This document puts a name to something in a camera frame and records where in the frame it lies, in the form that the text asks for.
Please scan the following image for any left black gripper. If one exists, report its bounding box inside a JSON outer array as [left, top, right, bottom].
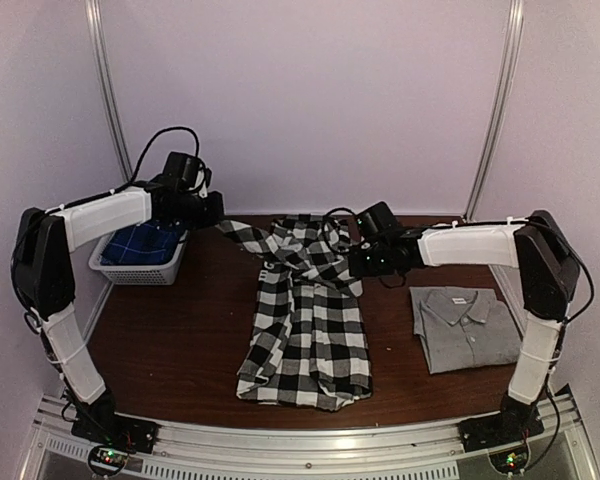
[[168, 190, 224, 230]]

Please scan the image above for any black white plaid shirt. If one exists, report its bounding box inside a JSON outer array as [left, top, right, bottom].
[[218, 215, 373, 412]]

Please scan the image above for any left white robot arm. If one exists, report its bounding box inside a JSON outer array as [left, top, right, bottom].
[[10, 182, 225, 444]]

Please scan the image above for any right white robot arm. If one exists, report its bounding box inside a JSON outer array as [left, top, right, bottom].
[[345, 202, 592, 442]]

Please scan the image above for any blue plaid shirt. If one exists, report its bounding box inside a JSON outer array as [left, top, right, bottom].
[[100, 222, 185, 266]]

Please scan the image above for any white plastic basket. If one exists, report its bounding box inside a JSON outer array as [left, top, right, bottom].
[[89, 220, 189, 286]]

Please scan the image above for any folded grey shirt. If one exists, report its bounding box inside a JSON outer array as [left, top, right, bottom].
[[409, 286, 521, 375]]

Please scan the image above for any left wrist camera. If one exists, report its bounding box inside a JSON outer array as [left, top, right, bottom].
[[160, 152, 212, 198]]

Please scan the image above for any left black cable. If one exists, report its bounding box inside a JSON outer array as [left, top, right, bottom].
[[129, 126, 204, 184]]

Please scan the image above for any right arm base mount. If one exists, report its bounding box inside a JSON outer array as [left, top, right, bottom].
[[458, 410, 544, 452]]

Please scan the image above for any left aluminium frame post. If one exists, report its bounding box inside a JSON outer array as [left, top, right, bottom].
[[85, 0, 132, 181]]

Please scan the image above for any aluminium frame post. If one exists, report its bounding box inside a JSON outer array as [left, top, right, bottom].
[[85, 0, 132, 181], [464, 0, 525, 220]]

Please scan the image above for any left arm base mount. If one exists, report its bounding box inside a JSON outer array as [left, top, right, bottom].
[[71, 414, 159, 454]]

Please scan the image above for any front aluminium rail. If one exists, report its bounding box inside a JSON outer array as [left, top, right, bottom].
[[16, 394, 600, 479]]

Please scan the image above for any right aluminium frame post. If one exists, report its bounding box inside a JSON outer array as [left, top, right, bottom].
[[464, 0, 525, 220]]

